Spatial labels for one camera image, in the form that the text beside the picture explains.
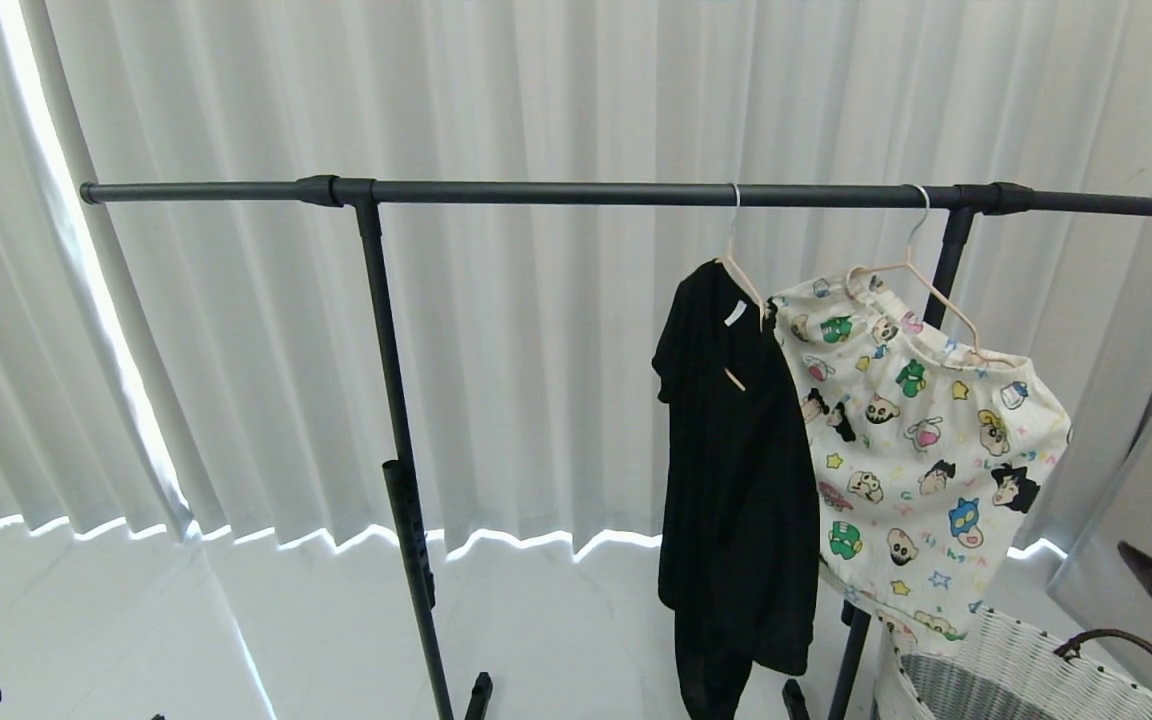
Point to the cream printed garment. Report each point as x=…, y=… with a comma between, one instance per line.
x=916, y=450

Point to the pink clothes hanger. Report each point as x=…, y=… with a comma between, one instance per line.
x=733, y=215
x=936, y=295

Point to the black garment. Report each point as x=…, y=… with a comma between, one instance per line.
x=736, y=500

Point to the white laundry basket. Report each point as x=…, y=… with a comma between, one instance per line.
x=996, y=660

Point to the black clothes rack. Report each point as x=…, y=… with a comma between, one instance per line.
x=536, y=192

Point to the white curtain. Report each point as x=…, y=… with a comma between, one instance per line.
x=536, y=90

